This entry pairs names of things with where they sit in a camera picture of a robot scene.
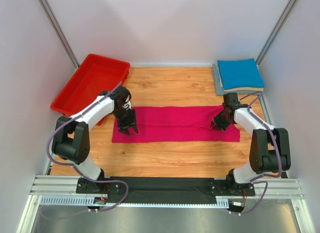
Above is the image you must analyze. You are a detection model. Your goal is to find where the left frame post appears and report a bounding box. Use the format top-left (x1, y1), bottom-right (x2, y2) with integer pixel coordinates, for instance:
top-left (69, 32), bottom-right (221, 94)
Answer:
top-left (38, 0), bottom-right (80, 69)

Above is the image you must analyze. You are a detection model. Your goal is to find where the purple cable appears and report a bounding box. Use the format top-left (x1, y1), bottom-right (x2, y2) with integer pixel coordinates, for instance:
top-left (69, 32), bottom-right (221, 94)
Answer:
top-left (234, 90), bottom-right (285, 216)
top-left (44, 80), bottom-right (130, 213)

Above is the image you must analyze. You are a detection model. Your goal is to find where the grey folded t shirt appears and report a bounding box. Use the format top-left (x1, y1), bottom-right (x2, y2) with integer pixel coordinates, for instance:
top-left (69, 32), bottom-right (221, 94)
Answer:
top-left (212, 64), bottom-right (264, 96)

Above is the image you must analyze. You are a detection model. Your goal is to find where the blue folded t shirt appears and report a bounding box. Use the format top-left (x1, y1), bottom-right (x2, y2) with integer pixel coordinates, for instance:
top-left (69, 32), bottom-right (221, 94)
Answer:
top-left (217, 58), bottom-right (265, 91)

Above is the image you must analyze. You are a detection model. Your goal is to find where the beige folded t shirt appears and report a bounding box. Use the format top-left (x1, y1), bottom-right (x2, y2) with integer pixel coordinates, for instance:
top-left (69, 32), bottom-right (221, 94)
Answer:
top-left (217, 69), bottom-right (264, 92)

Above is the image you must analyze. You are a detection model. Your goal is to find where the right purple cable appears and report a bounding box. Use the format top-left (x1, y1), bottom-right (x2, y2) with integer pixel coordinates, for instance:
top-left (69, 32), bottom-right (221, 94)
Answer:
top-left (234, 90), bottom-right (285, 216)

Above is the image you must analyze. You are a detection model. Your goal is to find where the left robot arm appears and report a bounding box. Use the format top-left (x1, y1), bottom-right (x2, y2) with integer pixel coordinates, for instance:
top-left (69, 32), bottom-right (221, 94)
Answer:
top-left (47, 84), bottom-right (139, 195)

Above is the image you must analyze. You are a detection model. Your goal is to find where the right frame post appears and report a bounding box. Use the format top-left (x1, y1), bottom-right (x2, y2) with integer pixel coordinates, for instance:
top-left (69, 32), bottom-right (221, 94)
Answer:
top-left (255, 0), bottom-right (299, 67)

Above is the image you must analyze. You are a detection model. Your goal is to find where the frame post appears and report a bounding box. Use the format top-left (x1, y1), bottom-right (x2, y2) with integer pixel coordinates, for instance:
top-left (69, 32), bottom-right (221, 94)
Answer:
top-left (255, 0), bottom-right (299, 67)
top-left (38, 0), bottom-right (80, 69)

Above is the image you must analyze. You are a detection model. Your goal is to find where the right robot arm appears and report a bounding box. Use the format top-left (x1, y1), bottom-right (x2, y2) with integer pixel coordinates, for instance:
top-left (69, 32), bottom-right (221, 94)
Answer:
top-left (211, 93), bottom-right (291, 193)

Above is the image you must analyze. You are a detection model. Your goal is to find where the red plastic bin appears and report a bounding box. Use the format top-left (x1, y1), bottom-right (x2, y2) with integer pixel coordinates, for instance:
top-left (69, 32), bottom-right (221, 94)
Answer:
top-left (50, 53), bottom-right (131, 116)

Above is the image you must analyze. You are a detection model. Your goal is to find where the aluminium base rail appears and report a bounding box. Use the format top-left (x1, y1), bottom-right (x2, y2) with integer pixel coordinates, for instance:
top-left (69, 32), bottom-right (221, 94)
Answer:
top-left (30, 175), bottom-right (304, 210)

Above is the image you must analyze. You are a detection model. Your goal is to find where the magenta t shirt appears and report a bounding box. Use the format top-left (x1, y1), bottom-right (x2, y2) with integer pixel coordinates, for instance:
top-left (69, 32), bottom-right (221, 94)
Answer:
top-left (111, 105), bottom-right (241, 143)

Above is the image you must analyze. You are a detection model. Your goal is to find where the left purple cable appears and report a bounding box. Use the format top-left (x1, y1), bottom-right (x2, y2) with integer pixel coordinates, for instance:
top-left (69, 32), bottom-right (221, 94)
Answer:
top-left (44, 80), bottom-right (130, 213)

